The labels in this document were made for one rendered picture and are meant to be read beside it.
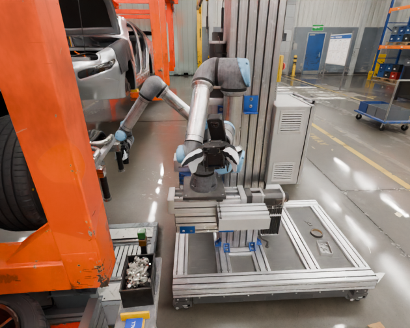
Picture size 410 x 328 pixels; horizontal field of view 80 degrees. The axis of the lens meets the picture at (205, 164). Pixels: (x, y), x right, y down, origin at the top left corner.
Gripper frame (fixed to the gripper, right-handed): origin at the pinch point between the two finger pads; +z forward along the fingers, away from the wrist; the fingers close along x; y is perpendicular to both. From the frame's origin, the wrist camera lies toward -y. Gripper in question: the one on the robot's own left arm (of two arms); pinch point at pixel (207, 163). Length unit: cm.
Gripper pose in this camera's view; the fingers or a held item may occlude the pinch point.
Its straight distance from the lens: 63.2
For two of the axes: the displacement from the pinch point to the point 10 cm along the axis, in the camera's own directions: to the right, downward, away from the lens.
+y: 1.3, 9.0, 4.1
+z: -2.0, 4.3, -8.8
